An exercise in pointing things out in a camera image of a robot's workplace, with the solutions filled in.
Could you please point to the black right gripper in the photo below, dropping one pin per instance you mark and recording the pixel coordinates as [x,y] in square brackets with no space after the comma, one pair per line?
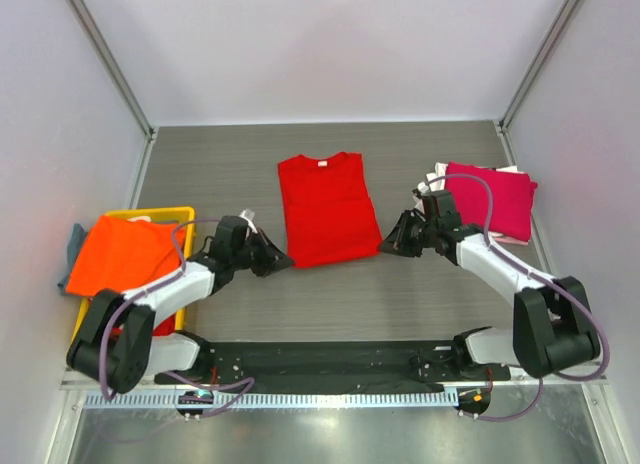
[413,231]

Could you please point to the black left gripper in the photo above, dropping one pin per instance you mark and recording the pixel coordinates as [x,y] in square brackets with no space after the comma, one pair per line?
[273,258]

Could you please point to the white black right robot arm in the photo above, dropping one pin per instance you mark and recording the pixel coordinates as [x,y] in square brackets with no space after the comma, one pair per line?
[552,327]

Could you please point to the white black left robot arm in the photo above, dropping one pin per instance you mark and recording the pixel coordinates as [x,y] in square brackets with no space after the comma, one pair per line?
[116,345]

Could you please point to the yellow plastic bin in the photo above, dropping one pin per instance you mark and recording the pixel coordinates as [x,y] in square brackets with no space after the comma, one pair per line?
[177,215]

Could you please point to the folded pink t-shirt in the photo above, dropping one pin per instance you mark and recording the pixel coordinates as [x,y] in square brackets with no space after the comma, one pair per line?
[501,238]

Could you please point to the folded magenta t-shirt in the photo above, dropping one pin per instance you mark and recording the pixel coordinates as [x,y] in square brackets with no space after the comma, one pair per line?
[509,218]

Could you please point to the dark red t-shirt in bin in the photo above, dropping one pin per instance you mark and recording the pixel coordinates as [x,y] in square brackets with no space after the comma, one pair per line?
[166,327]

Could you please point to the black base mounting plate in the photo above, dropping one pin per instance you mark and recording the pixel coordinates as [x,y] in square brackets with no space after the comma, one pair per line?
[339,368]

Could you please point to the orange t-shirt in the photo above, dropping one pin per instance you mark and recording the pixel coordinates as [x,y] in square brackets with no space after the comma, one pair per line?
[120,255]

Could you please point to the grey t-shirt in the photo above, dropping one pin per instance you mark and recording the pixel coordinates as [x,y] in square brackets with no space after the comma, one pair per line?
[74,246]

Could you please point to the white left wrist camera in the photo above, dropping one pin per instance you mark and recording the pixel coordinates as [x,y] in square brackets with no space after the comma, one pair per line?
[248,215]

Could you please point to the white slotted cable duct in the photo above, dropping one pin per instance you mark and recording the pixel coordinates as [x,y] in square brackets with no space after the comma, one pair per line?
[184,398]

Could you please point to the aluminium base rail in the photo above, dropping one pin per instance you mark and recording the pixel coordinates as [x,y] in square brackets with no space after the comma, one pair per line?
[73,380]

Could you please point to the left aluminium frame post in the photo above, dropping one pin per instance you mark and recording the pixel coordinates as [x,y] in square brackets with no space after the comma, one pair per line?
[98,42]

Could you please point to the aluminium frame post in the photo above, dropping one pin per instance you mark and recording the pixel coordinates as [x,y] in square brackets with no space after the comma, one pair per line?
[98,42]
[542,56]

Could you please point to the right aluminium frame post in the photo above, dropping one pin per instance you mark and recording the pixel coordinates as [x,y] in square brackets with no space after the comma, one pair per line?
[542,56]

